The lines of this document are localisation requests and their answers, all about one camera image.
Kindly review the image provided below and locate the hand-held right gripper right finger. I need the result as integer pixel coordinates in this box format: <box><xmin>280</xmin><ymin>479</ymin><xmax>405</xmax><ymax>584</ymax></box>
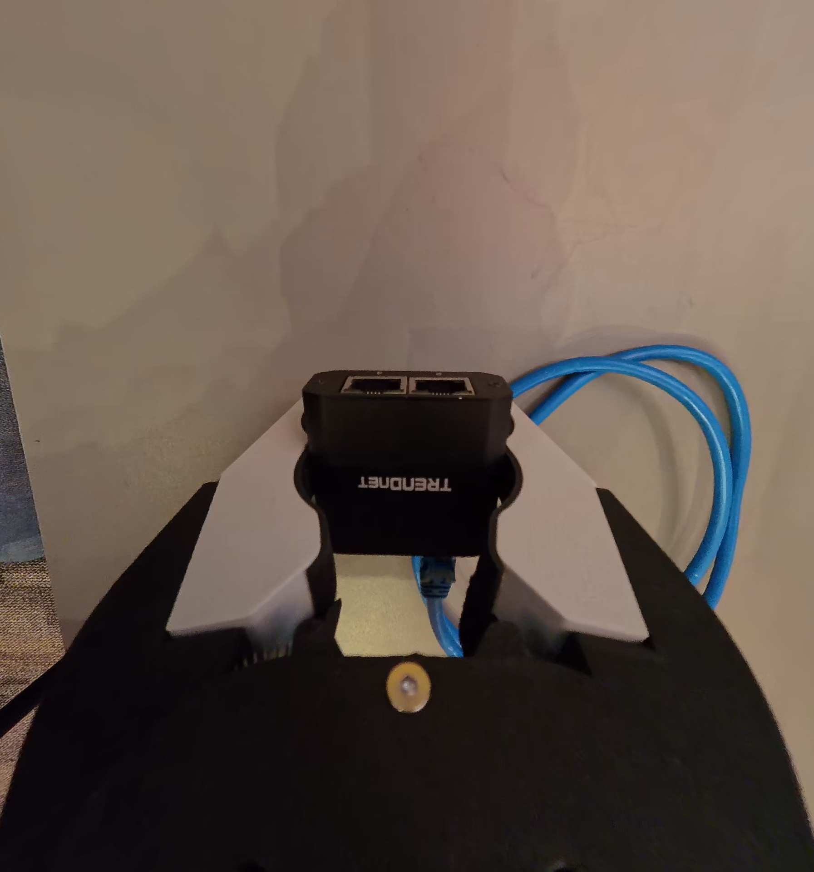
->
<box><xmin>461</xmin><ymin>413</ymin><xmax>656</xmax><ymax>656</ymax></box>

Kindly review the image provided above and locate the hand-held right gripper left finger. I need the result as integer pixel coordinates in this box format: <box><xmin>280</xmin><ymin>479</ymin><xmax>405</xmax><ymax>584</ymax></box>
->
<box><xmin>166</xmin><ymin>401</ymin><xmax>345</xmax><ymax>638</ymax></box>

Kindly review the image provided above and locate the blue ethernet cable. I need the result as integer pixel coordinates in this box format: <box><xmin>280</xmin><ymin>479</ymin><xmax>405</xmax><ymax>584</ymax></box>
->
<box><xmin>410</xmin><ymin>344</ymin><xmax>750</xmax><ymax>658</ymax></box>

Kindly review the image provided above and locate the black network adapter box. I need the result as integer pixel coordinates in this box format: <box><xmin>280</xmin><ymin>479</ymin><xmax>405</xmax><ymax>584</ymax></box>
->
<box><xmin>302</xmin><ymin>369</ymin><xmax>515</xmax><ymax>554</ymax></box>

